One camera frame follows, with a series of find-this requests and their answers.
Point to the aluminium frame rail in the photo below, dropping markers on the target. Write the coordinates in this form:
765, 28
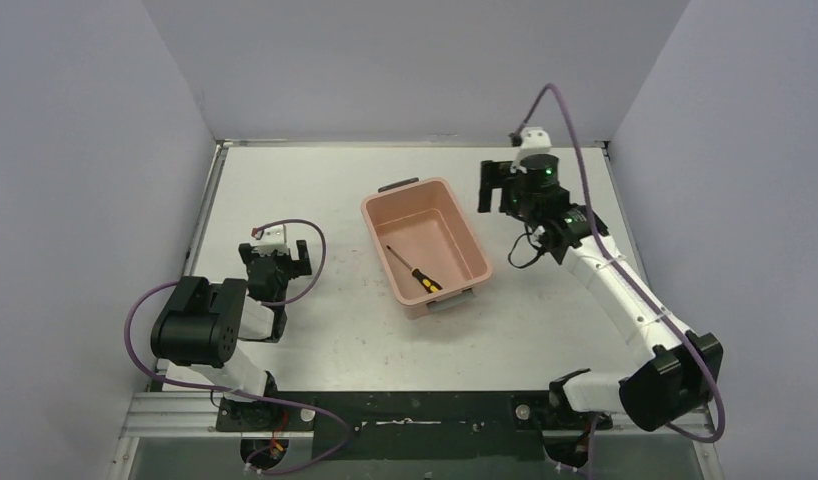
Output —
193, 414

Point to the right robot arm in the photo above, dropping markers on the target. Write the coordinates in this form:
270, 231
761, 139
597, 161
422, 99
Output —
675, 367

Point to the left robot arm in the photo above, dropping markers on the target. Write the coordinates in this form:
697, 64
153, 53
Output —
202, 322

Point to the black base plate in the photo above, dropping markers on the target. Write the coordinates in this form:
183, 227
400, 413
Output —
409, 425

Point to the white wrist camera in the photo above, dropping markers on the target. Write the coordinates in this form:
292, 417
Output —
529, 141
271, 238

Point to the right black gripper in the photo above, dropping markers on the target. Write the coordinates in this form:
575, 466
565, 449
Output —
495, 175

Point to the pink plastic bin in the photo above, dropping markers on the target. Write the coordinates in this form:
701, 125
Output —
424, 222

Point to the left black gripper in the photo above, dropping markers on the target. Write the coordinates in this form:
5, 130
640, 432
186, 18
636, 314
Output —
274, 255

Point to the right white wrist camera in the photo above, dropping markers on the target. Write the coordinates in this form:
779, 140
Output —
529, 141

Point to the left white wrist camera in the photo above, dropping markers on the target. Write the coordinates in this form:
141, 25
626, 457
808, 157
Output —
271, 238

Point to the black yellow handled screwdriver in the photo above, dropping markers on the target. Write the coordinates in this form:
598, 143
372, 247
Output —
430, 285

